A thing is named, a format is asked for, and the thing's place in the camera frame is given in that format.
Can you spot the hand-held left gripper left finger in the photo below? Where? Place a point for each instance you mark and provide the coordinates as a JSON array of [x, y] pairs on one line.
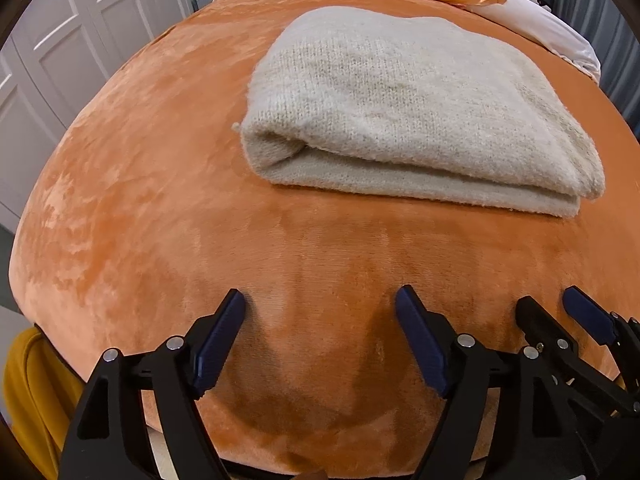
[[215, 345]]

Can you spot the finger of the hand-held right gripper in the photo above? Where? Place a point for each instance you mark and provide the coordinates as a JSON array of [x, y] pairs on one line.
[[587, 315], [545, 330]]

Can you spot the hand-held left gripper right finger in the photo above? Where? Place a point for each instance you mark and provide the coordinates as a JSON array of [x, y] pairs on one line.
[[420, 340]]

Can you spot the cream knitted sweater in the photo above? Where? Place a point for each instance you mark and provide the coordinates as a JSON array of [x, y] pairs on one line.
[[400, 95]]

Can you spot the orange plush blanket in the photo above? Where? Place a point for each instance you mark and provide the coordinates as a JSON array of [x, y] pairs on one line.
[[175, 185]]

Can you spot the mustard yellow cloth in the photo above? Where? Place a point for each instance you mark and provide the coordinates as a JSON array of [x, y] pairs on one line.
[[35, 385]]

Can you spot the grey curtain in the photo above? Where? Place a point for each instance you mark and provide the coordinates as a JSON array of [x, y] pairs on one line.
[[625, 70]]

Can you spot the white long pillow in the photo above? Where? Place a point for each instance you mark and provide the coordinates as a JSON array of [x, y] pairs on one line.
[[540, 25]]

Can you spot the white panelled wardrobe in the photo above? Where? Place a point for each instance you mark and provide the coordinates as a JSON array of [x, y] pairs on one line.
[[75, 35]]

